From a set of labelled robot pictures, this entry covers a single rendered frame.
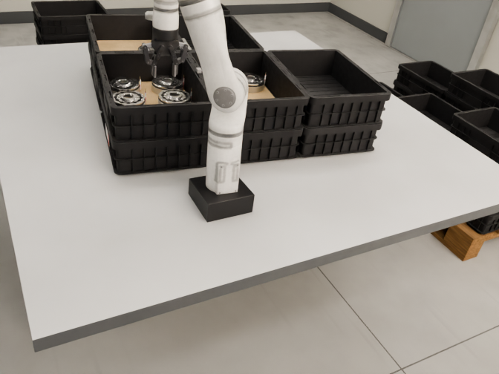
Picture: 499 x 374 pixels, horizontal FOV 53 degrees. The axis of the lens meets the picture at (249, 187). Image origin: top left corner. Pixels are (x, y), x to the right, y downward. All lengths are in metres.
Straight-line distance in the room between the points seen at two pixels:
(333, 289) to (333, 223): 0.84
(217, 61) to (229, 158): 0.26
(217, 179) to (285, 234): 0.24
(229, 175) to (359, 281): 1.14
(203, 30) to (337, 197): 0.67
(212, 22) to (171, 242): 0.55
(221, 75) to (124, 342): 1.13
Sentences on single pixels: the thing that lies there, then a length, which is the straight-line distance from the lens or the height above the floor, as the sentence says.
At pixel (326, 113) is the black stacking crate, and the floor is 0.87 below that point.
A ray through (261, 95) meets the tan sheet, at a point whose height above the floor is 0.83.
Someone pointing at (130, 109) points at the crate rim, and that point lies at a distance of 1.42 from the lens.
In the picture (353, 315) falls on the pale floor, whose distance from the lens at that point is 2.19.
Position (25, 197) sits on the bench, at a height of 0.70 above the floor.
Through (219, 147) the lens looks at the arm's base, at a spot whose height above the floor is 0.90.
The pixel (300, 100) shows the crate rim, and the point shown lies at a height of 0.92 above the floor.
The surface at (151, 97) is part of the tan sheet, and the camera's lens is 1.71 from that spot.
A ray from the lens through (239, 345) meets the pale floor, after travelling 1.99.
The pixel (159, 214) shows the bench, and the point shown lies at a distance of 1.39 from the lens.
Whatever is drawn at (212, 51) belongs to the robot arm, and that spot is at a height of 1.15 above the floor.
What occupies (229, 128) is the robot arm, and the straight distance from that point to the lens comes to 1.29.
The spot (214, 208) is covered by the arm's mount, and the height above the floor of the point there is 0.75.
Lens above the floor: 1.58
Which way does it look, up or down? 35 degrees down
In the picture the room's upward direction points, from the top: 8 degrees clockwise
